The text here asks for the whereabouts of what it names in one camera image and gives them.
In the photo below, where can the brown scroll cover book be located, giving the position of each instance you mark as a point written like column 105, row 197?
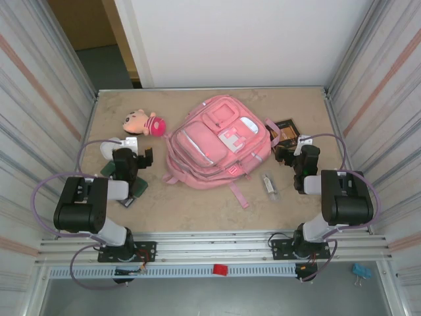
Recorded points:
column 286, row 131

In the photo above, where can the green hardcover book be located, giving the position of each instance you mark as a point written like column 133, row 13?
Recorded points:
column 141, row 186

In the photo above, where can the small clear tube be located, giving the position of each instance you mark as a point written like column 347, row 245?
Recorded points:
column 270, row 186

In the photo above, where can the pink plush doll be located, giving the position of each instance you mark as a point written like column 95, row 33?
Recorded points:
column 144, row 124

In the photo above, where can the pink student backpack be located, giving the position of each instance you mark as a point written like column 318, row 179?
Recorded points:
column 210, row 154

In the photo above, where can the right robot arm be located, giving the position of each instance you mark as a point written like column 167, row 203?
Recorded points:
column 348, row 204

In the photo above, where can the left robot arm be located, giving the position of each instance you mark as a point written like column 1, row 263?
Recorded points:
column 79, row 210

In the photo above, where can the white square container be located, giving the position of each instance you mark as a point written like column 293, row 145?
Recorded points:
column 107, row 149

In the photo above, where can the corrugated metal side panel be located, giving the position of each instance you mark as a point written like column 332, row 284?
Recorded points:
column 385, row 98
column 33, row 115

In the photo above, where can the black power connector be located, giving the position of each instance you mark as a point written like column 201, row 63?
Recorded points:
column 130, row 271
column 304, row 271

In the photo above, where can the blue binder clip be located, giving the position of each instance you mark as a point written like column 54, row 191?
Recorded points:
column 361, row 269

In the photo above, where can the small red block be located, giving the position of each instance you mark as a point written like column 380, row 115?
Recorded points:
column 220, row 270

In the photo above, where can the brown wooden door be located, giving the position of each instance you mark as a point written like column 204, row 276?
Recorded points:
column 82, row 23

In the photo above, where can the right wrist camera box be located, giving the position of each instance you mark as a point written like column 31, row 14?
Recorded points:
column 302, row 143

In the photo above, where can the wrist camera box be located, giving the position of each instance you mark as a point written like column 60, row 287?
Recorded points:
column 128, row 144
column 302, row 143

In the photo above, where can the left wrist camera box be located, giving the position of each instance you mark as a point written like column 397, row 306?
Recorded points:
column 128, row 144

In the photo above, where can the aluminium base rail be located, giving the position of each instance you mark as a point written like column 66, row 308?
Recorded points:
column 213, row 247

